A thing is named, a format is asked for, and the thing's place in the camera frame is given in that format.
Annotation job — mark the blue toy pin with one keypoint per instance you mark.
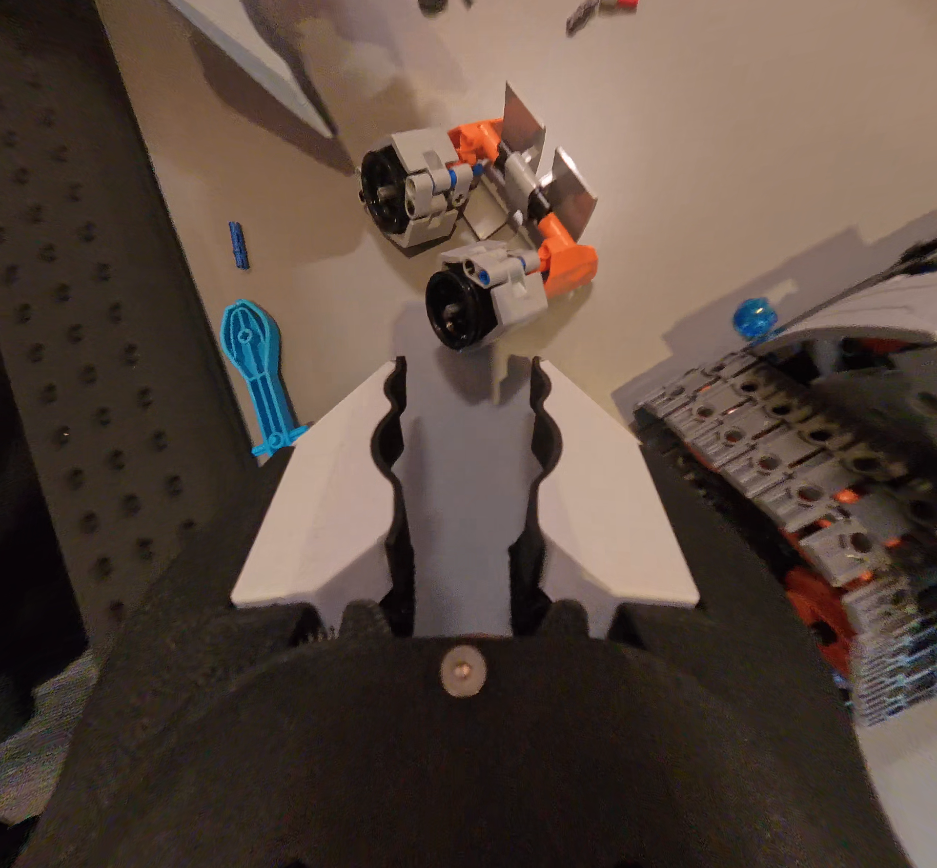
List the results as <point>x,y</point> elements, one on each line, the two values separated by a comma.
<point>238,245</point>

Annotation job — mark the large grey orange toy vehicle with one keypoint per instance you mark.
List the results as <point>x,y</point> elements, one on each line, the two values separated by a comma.
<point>768,443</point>

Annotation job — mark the light blue brick separator tool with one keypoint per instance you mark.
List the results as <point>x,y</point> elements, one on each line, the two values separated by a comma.
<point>249,341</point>

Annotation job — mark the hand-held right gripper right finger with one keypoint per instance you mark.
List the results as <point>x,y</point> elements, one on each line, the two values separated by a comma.
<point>607,516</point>

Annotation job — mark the grey orange twin-motor toy assembly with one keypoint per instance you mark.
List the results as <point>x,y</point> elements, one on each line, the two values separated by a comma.
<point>417,158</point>

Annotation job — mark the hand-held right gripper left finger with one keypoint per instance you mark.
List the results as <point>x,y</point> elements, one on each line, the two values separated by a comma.
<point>322,509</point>

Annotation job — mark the translucent blue round stud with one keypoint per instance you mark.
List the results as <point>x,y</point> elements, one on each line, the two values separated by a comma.
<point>754,319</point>

